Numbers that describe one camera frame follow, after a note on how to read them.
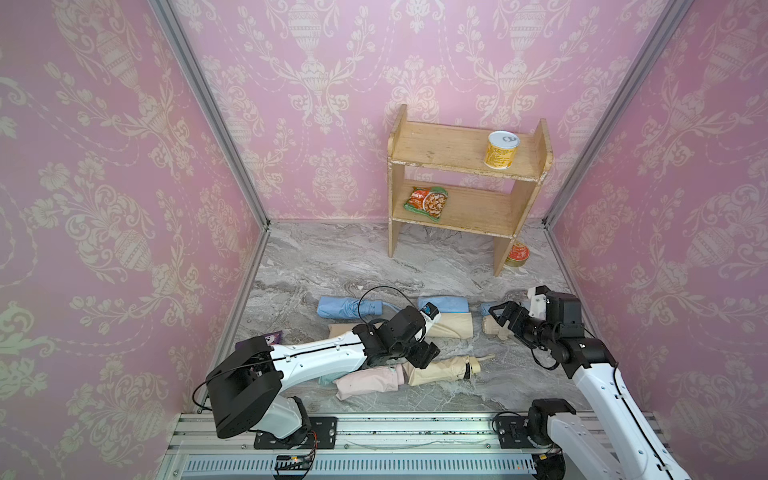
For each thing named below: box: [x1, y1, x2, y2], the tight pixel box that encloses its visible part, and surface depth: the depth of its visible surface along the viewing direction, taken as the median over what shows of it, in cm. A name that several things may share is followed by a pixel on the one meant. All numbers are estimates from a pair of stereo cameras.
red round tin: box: [505, 243, 530, 267], surface depth 108 cm
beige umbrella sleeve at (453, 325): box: [427, 312, 473, 339], surface depth 91 cm
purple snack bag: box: [264, 330, 282, 346], surface depth 91 cm
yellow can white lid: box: [484, 130, 520, 170], surface depth 74 cm
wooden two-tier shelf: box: [387, 104, 553, 277], surface depth 86 cm
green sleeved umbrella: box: [318, 371, 350, 386], surface depth 81 cm
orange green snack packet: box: [404, 186, 449, 222], surface depth 99 cm
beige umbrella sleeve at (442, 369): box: [402, 356, 481, 386], surface depth 81 cm
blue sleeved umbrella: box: [317, 296, 403, 320], surface depth 94 cm
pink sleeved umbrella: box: [333, 364, 405, 400], surface depth 81 cm
